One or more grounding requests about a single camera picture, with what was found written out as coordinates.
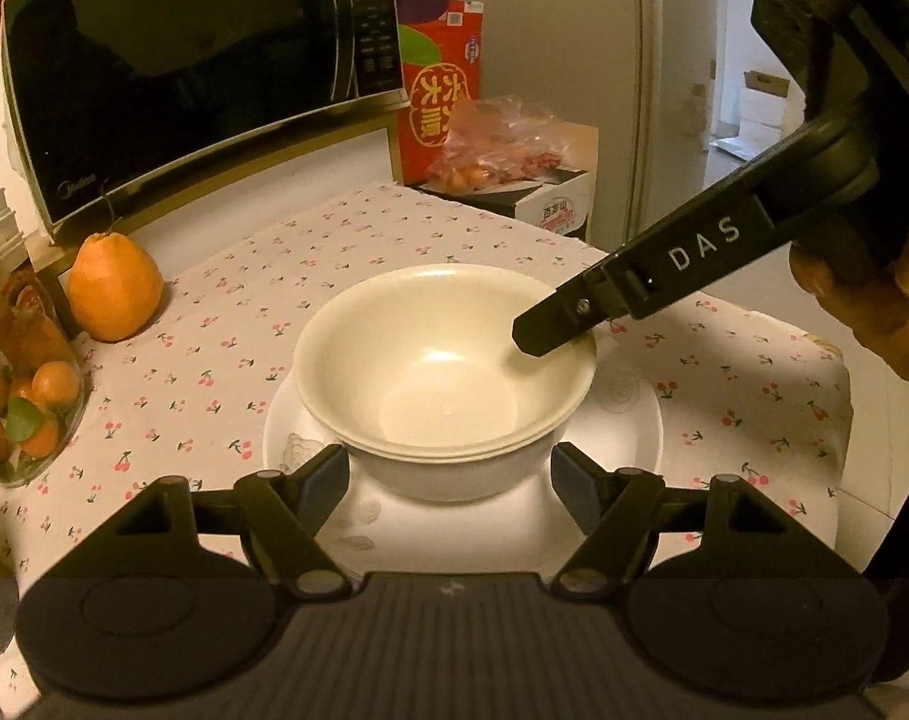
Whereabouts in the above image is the plastic bag of fruit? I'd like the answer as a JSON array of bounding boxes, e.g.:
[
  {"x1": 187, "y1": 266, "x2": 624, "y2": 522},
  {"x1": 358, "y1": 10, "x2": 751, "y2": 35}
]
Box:
[{"x1": 422, "y1": 94, "x2": 569, "y2": 197}]

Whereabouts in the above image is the cherry print tablecloth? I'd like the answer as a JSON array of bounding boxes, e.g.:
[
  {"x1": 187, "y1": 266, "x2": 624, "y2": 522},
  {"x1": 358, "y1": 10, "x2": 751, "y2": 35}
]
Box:
[{"x1": 0, "y1": 180, "x2": 854, "y2": 695}]

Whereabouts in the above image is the large orange with stem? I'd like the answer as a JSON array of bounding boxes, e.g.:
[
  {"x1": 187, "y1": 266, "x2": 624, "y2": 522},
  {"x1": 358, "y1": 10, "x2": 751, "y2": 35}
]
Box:
[{"x1": 65, "y1": 187, "x2": 165, "y2": 344}]

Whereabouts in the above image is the white door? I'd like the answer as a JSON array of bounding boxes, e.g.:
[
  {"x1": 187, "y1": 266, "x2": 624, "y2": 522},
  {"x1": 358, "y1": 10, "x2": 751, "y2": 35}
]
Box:
[{"x1": 431, "y1": 0, "x2": 727, "y2": 250}]

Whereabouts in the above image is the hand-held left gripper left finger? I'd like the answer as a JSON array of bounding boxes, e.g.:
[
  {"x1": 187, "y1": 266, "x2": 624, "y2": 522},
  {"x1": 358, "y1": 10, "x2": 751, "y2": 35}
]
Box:
[{"x1": 100, "y1": 443, "x2": 355, "y2": 602}]

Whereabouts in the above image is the cluster of small tangerines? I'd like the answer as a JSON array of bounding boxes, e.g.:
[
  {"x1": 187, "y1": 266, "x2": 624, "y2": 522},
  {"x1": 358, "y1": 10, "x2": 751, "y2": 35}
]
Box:
[{"x1": 0, "y1": 358, "x2": 84, "y2": 475}]

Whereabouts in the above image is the white embossed plate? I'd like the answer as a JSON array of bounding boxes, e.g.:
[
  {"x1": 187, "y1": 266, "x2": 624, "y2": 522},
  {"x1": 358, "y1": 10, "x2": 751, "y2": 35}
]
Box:
[{"x1": 262, "y1": 366, "x2": 664, "y2": 595}]

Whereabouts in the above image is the small white bowl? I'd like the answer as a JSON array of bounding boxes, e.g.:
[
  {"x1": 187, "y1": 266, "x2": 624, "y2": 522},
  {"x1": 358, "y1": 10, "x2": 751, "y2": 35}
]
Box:
[{"x1": 340, "y1": 420, "x2": 569, "y2": 503}]

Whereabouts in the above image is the black microwave oven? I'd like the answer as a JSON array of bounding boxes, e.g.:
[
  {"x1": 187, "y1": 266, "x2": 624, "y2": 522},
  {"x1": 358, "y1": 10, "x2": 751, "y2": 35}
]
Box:
[{"x1": 0, "y1": 0, "x2": 412, "y2": 247}]

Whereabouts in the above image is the large cream bowl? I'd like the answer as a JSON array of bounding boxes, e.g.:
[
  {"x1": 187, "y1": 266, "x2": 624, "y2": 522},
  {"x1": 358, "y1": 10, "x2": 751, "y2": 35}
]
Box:
[
  {"x1": 292, "y1": 263, "x2": 599, "y2": 458},
  {"x1": 296, "y1": 382, "x2": 596, "y2": 464}
]

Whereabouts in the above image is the red carton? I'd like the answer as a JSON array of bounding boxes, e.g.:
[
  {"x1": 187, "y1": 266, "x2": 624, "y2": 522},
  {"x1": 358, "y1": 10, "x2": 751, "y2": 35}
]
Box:
[{"x1": 396, "y1": 0, "x2": 487, "y2": 187}]

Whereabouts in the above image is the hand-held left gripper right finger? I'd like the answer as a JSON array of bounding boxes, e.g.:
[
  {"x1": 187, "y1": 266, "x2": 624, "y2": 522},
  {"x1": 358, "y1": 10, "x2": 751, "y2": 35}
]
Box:
[{"x1": 550, "y1": 440, "x2": 804, "y2": 599}]

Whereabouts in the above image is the stack of white containers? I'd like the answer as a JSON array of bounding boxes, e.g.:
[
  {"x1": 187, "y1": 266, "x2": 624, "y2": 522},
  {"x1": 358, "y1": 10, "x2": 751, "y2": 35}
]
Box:
[{"x1": 0, "y1": 186, "x2": 32, "y2": 272}]

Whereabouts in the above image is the printed cardboard box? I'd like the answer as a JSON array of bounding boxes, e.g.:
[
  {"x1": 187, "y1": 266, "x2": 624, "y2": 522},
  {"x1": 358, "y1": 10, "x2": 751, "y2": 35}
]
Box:
[{"x1": 415, "y1": 120, "x2": 601, "y2": 240}]

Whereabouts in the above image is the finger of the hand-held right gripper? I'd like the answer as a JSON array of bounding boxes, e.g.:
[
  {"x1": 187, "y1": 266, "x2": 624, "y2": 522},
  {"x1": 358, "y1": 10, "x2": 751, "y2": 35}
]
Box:
[{"x1": 512, "y1": 262, "x2": 655, "y2": 358}]

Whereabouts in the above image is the small open cardboard box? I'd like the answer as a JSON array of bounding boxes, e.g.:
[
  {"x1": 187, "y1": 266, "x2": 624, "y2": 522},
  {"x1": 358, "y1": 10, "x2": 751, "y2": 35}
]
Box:
[{"x1": 739, "y1": 69, "x2": 802, "y2": 130}]

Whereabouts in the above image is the person's right hand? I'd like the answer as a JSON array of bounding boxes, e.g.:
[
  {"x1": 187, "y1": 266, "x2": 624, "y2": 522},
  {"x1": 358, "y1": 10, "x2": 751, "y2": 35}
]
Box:
[{"x1": 788, "y1": 171, "x2": 909, "y2": 392}]

